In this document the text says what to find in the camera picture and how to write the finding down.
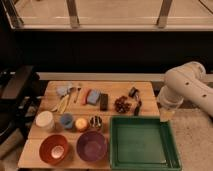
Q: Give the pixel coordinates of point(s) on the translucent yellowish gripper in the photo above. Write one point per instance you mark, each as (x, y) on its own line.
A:
(166, 114)

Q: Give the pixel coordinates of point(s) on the yellow banana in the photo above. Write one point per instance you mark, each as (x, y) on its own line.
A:
(61, 106)

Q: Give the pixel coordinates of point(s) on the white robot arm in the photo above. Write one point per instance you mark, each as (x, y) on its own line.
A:
(184, 82)

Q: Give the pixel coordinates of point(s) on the black marker tool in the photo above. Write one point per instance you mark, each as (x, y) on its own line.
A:
(137, 108)

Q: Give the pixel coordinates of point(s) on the green plastic tray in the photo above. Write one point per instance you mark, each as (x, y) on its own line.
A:
(142, 144)

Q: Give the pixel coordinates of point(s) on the black small object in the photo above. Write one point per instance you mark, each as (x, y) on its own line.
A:
(132, 92)

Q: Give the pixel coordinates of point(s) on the bunch of dark grapes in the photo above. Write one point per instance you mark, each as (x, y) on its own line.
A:
(121, 105)

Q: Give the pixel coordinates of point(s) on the black rectangular block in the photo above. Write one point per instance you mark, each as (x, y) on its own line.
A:
(103, 102)

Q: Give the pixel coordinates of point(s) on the metal cup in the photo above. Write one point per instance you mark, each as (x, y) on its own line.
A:
(96, 122)

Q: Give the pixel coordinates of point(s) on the blue sponge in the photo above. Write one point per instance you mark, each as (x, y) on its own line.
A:
(93, 97)

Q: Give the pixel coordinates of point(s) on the purple bowl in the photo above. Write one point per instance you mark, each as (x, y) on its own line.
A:
(92, 146)

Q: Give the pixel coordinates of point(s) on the orange carrot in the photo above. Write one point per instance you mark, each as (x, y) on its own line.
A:
(84, 97)

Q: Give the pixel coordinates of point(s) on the orange yellow cup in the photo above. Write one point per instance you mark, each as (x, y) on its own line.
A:
(81, 124)

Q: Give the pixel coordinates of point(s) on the metal spoon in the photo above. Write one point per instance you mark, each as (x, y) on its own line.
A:
(77, 94)

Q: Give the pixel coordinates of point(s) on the blue cup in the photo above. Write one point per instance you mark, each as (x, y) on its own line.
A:
(66, 120)

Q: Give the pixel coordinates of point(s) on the grey blue cloth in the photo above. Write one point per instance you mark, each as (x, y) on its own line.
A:
(64, 90)

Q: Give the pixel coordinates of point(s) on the red bowl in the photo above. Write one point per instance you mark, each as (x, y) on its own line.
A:
(53, 149)

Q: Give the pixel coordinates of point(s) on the white cup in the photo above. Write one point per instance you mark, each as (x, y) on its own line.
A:
(45, 120)

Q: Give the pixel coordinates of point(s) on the black equipment at left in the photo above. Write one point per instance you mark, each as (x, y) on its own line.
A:
(17, 92)

